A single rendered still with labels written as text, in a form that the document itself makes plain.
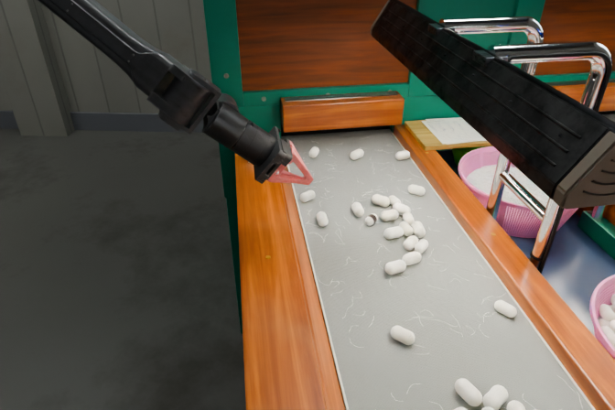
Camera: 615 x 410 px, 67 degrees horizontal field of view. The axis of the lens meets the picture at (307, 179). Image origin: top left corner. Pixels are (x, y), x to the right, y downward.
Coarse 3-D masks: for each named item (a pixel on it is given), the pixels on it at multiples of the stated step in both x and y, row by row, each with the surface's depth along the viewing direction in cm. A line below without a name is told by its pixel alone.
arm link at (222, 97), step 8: (192, 72) 68; (200, 80) 68; (208, 80) 71; (208, 88) 68; (216, 88) 70; (216, 96) 69; (224, 96) 78; (208, 104) 69; (232, 104) 76; (160, 112) 69; (200, 112) 70; (168, 120) 69; (192, 120) 72; (200, 120) 70; (176, 128) 70; (184, 128) 70; (192, 128) 70
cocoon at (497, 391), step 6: (492, 390) 56; (498, 390) 56; (504, 390) 56; (486, 396) 56; (492, 396) 55; (498, 396) 56; (504, 396) 56; (486, 402) 55; (492, 402) 55; (498, 402) 55; (504, 402) 56; (498, 408) 55
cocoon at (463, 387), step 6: (462, 378) 58; (456, 384) 58; (462, 384) 57; (468, 384) 57; (456, 390) 57; (462, 390) 57; (468, 390) 56; (474, 390) 56; (462, 396) 57; (468, 396) 56; (474, 396) 56; (480, 396) 56; (468, 402) 56; (474, 402) 56; (480, 402) 56
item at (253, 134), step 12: (252, 132) 72; (264, 132) 74; (276, 132) 77; (240, 144) 72; (252, 144) 72; (264, 144) 73; (276, 144) 74; (252, 156) 73; (264, 156) 73; (276, 156) 71; (264, 168) 72; (264, 180) 73
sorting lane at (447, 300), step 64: (320, 192) 98; (384, 192) 98; (320, 256) 80; (384, 256) 80; (448, 256) 80; (384, 320) 68; (448, 320) 68; (512, 320) 68; (384, 384) 59; (448, 384) 59; (512, 384) 59; (576, 384) 59
